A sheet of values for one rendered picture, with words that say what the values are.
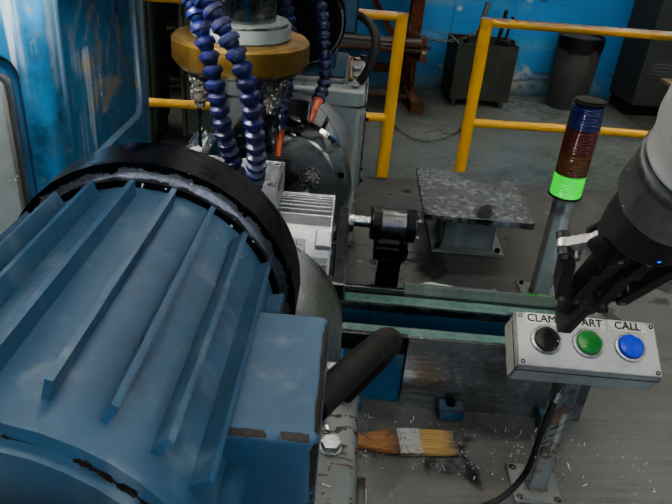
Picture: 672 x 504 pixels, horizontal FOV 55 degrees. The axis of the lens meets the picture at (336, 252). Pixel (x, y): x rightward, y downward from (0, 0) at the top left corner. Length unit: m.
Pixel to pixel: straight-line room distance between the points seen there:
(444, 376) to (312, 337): 0.72
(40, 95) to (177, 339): 0.55
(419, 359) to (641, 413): 0.40
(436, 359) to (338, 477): 0.57
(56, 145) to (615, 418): 0.92
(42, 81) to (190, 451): 0.60
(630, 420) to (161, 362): 0.99
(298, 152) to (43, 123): 0.49
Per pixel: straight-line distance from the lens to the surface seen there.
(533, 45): 6.26
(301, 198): 0.96
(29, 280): 0.31
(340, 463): 0.48
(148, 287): 0.30
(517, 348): 0.80
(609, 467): 1.09
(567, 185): 1.30
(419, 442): 1.01
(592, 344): 0.83
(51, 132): 0.82
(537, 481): 0.99
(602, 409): 1.18
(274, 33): 0.85
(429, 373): 1.03
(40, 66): 0.80
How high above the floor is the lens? 1.51
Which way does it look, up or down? 29 degrees down
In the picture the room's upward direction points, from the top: 5 degrees clockwise
